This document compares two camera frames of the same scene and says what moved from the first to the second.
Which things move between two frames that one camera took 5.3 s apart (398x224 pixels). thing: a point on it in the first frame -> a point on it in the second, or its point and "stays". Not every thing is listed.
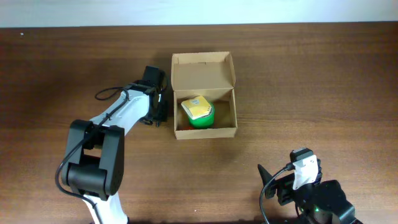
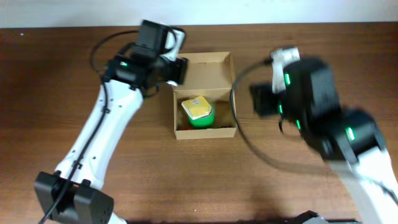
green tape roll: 203,122 stays
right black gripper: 282,189 -> 261,99
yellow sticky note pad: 197,107 stays
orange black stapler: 187,128 stays
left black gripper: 160,109 -> 180,70
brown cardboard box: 211,76 stays
